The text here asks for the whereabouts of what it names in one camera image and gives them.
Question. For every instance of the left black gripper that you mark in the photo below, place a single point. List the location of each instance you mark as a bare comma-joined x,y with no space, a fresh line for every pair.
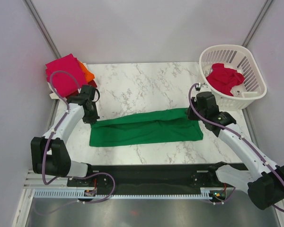
93,119

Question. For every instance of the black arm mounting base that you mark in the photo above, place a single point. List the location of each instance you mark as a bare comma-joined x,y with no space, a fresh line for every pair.
151,178

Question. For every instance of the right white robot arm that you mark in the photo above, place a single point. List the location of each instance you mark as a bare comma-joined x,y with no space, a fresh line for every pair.
263,180

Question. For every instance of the green t shirt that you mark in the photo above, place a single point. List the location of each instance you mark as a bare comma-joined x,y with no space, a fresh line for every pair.
165,126

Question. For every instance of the white plastic laundry basket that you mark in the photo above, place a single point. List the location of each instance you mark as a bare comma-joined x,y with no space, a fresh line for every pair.
240,59

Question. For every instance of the folded orange t shirt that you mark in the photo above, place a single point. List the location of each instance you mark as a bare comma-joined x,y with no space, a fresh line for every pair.
89,76

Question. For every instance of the folded dark red t shirt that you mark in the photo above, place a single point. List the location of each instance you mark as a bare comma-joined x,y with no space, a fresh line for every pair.
92,83

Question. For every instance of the white slotted cable duct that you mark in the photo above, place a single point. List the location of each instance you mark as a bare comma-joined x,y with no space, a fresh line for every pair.
202,194

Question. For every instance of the folded pink t shirt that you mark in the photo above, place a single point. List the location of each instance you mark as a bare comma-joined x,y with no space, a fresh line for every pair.
66,59

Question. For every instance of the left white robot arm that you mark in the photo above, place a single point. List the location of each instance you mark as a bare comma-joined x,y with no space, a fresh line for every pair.
49,153

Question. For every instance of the red t shirt in basket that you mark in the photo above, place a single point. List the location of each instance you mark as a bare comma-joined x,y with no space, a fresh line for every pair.
224,79

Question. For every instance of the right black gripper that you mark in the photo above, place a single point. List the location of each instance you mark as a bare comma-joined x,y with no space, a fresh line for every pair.
190,116

